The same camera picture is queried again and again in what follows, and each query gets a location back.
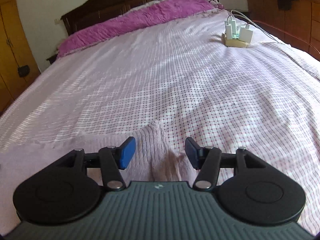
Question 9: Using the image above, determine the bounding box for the lilac knitted cardigan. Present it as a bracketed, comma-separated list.
[1, 121, 197, 235]

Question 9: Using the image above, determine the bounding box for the pink checked bed sheet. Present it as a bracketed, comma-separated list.
[1, 11, 319, 234]

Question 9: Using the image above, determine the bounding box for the dark wooden nightstand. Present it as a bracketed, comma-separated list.
[46, 54, 57, 64]

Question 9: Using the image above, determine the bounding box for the beige power strip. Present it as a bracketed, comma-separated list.
[221, 34, 249, 48]

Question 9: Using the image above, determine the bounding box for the small black hanging bag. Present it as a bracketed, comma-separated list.
[17, 65, 30, 77]

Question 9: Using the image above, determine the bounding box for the white charger plug right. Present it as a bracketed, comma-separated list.
[239, 24, 253, 43]

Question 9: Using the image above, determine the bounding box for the white charger plug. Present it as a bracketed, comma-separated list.
[225, 20, 237, 40]
[239, 24, 253, 43]

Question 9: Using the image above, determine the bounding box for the yellow wooden wardrobe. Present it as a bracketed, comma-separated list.
[0, 0, 40, 113]

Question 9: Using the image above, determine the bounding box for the magenta crinkled pillow cover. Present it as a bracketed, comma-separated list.
[57, 0, 225, 58]

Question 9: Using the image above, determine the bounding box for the wooden dresser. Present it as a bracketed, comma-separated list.
[247, 0, 319, 60]

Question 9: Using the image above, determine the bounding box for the red orange cable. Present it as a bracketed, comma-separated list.
[252, 19, 320, 55]

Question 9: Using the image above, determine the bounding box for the white charging cable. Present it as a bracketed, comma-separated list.
[226, 9, 286, 45]

